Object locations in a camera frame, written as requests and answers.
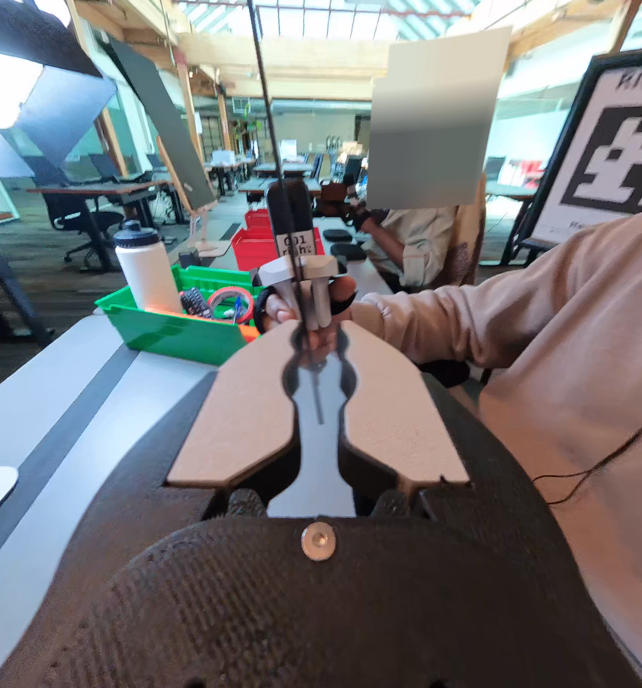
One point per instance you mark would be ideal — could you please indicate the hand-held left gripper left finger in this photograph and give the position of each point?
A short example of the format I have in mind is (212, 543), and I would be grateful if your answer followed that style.
(240, 424)

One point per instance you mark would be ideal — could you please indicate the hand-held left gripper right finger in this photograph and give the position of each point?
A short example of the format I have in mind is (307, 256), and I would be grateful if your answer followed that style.
(401, 424)

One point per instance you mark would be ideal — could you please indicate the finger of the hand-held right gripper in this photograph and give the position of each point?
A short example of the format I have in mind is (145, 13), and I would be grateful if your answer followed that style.
(280, 279)
(321, 290)

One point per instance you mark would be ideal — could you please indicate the low red plastic bin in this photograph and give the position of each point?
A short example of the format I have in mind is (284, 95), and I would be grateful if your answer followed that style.
(251, 247)

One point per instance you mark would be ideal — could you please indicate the long orange block stick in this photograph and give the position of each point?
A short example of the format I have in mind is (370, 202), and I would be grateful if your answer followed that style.
(248, 330)

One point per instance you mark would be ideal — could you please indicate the black plate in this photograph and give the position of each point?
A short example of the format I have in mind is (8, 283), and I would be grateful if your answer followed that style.
(319, 403)

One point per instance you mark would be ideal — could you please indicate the green plastic bin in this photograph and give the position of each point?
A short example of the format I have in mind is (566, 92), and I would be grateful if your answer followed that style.
(165, 328)

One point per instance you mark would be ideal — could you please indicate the person's right forearm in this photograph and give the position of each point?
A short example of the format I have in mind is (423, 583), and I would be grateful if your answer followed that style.
(514, 301)

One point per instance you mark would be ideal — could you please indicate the black object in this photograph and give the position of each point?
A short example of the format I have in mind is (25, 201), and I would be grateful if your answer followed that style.
(348, 251)
(337, 235)

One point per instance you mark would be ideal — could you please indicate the person's right hand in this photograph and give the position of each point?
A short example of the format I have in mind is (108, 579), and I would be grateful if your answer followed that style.
(321, 344)

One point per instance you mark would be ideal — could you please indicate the blue pen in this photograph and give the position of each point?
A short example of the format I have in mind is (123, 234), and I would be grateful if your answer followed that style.
(237, 309)

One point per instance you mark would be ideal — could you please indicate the red tape roll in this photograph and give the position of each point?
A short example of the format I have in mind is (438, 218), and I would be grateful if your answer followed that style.
(229, 294)

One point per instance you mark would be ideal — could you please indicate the black remote control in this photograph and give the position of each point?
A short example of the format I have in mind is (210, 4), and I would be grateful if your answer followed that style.
(195, 303)

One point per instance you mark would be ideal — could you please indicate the green potted plant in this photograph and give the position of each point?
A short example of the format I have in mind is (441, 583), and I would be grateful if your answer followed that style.
(246, 121)

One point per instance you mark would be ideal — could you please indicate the white bottle black cap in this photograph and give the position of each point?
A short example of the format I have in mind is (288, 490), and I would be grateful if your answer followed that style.
(146, 269)

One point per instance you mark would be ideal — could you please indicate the black board with wooden rim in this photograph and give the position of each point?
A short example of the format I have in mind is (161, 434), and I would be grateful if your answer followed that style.
(165, 123)

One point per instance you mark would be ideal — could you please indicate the black office chair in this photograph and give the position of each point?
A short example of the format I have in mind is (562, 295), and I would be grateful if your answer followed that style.
(79, 215)

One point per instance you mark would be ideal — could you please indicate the grey table black legs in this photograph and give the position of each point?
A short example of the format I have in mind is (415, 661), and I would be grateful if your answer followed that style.
(509, 191)

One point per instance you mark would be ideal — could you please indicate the black light stand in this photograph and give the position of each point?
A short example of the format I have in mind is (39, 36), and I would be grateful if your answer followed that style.
(9, 285)

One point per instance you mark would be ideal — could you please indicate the studio softbox light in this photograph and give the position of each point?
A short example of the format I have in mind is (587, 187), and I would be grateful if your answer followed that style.
(31, 80)

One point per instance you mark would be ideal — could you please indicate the black framed marker sign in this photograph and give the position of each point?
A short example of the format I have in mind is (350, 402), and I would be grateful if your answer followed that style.
(611, 150)

